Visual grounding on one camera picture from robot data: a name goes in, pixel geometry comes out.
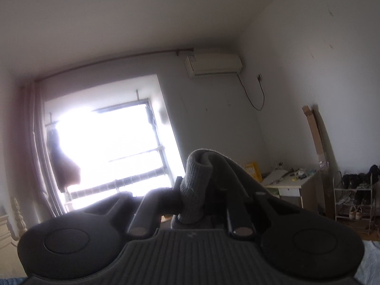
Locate grey fleece pants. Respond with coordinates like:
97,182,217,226
171,148,265,232

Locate brown curtain rod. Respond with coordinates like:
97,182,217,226
34,47,194,84

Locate yellow box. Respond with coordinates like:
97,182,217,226
243,161,263,183

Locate white wooden desk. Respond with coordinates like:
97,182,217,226
263,168,325,214

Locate window with dark frame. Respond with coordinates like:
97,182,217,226
44,98,176,210

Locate white wall air conditioner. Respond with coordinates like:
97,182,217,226
184,49,243,79

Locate pair of black boots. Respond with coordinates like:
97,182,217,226
341,174,367,189

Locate cream ornate headboard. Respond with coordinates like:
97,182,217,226
0,197,29,248

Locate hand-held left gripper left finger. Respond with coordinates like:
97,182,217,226
85,176,185,238

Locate tall brown cardboard box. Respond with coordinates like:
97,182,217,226
302,104,330,170

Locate small dark hanging cloth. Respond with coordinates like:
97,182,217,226
145,106,157,129

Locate metal shoe rack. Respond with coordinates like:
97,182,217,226
332,171,375,235

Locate dark hanging garment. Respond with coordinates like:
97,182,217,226
46,128,81,192

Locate pale pink curtain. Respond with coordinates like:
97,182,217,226
19,81,67,219

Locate black air conditioner power cable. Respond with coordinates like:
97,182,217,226
237,74,266,112

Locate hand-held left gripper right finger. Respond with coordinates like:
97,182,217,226
226,191,297,240

